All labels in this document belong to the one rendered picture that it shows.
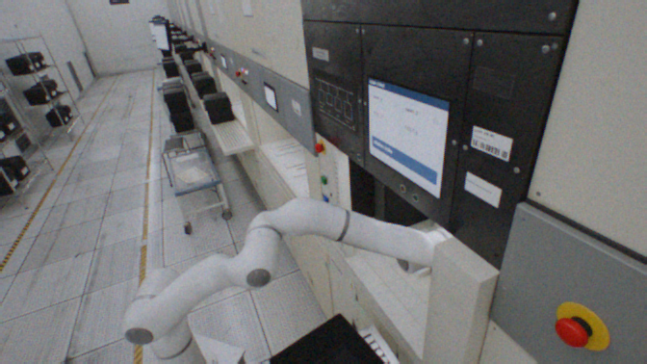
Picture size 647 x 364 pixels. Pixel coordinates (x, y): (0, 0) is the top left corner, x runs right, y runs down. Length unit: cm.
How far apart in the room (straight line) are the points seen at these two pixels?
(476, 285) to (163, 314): 78
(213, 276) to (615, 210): 83
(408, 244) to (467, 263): 20
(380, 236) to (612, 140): 53
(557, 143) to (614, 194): 9
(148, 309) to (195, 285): 14
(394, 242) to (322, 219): 20
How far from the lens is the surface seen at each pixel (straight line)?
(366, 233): 85
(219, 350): 142
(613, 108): 51
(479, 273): 69
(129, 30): 1434
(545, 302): 66
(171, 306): 102
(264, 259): 82
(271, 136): 273
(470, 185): 66
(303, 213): 79
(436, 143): 70
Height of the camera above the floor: 187
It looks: 30 degrees down
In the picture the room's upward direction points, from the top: 6 degrees counter-clockwise
